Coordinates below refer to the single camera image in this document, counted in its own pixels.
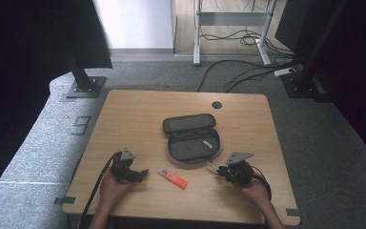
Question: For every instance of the pink orange highlighter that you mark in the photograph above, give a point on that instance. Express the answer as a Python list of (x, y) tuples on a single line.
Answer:
[(172, 178)]

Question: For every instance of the person's left hand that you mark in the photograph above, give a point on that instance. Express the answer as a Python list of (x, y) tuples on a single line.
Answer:
[(114, 191)]

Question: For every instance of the white power strip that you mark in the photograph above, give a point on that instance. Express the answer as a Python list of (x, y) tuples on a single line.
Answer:
[(284, 72)]

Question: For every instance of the white pen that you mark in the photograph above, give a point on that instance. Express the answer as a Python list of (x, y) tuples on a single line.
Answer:
[(211, 165)]

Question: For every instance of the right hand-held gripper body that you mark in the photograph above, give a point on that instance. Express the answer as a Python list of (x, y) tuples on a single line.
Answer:
[(239, 168)]

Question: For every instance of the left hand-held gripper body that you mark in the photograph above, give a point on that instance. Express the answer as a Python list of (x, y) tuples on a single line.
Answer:
[(124, 165)]

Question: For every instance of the white panel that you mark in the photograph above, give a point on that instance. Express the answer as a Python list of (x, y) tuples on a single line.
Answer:
[(136, 22)]

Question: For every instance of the black metal stand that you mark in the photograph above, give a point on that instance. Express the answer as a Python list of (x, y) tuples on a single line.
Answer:
[(84, 81), (301, 82)]

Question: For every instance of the person's right hand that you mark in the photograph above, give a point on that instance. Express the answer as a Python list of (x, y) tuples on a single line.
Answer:
[(255, 194)]

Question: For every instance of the dark grey pencil case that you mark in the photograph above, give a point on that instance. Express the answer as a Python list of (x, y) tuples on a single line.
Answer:
[(192, 140)]

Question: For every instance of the white desk frame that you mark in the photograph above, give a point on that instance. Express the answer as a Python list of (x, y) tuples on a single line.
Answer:
[(232, 19)]

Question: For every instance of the grey tape strip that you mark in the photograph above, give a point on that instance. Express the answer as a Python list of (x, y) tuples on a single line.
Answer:
[(293, 212), (65, 200)]

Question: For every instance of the dark curtain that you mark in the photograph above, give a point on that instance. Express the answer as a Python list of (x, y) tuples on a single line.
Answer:
[(355, 63), (28, 63)]

